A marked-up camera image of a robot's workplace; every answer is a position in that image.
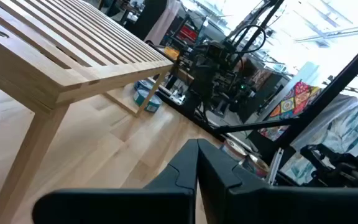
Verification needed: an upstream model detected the teal and white drape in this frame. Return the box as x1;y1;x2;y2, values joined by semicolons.
280;93;358;187

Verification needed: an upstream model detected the red label tin can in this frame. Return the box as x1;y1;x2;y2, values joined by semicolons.
221;139;249;162
240;154;270;179

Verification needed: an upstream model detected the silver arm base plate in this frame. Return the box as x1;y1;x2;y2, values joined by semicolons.
168;88;186;106

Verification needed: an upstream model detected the white curtain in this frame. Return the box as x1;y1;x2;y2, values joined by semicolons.
152;0;183;46

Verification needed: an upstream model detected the red and black toolbox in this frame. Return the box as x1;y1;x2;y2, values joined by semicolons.
171;18;204;47

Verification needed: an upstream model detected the silver metal bracket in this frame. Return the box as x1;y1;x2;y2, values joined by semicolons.
265;146;285;187

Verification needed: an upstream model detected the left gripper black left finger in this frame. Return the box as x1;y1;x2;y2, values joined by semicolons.
32;138;199;224

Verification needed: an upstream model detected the orange and blue label can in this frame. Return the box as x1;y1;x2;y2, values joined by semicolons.
134;79;155;91

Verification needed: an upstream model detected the wooden slatted shelf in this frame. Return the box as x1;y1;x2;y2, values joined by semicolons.
0;0;175;224

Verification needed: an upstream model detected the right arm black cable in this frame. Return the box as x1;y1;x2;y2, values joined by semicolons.
228;24;267;54

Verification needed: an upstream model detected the teal label tin can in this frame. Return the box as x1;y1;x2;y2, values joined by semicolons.
132;88;163;113

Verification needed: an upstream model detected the yellow box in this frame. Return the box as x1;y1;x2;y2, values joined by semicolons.
163;45;180;62

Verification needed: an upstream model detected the black partition panel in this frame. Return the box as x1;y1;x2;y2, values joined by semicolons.
126;0;169;41

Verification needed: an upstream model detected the colourful patchwork cloth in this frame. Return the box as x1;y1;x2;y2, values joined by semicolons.
259;80;323;141

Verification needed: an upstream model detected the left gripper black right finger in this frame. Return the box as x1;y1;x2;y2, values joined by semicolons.
197;138;358;224

